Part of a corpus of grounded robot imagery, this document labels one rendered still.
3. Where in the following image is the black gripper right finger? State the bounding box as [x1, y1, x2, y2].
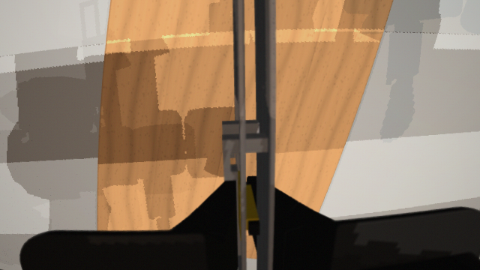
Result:
[272, 187, 480, 270]

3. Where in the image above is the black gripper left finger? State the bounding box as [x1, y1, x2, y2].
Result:
[19, 181, 238, 270]

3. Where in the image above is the wooden cutting board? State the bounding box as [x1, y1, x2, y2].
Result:
[97, 0, 394, 231]

